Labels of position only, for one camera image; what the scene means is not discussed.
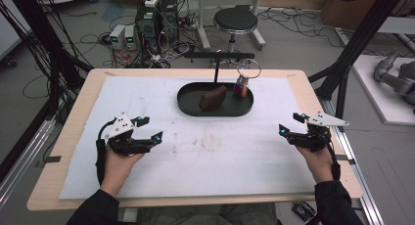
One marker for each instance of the white metal table leg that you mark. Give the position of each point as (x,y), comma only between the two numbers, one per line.
(203,29)
(257,32)

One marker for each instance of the person's right hand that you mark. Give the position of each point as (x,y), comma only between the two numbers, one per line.
(319,163)

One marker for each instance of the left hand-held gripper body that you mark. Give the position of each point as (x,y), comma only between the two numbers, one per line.
(125,143)

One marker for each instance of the person's left hand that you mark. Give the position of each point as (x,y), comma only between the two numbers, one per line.
(119,169)

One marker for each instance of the white power strip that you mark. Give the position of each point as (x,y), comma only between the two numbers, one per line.
(152,0)

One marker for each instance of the brown zip pouch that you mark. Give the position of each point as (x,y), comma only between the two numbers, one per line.
(213,98)

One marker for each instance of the black oval tray with hanger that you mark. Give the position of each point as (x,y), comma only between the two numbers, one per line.
(228,106)

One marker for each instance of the white platform board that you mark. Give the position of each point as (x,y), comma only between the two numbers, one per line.
(375,98)

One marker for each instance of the black frame strut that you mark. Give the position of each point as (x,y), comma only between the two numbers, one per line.
(355,42)
(49,39)

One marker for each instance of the aluminium rail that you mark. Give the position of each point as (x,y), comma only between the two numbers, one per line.
(359,172)
(23,163)

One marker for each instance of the small black floor device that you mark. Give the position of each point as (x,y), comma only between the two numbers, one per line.
(303,212)

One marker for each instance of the cardboard box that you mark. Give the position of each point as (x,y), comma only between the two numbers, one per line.
(345,9)

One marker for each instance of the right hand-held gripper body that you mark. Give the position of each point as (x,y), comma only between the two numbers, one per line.
(314,137)

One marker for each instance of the round black stool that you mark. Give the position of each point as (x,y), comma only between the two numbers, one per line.
(235,20)

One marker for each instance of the person's legs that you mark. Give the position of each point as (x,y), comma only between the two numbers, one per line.
(208,215)

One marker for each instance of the key bunch with coloured tags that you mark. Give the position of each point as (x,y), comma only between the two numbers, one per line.
(241,88)

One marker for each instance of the grey power supply unit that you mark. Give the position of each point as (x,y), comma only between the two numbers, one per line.
(130,36)
(116,36)

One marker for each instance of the black computer tower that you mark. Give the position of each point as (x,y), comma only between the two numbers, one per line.
(147,27)
(169,16)

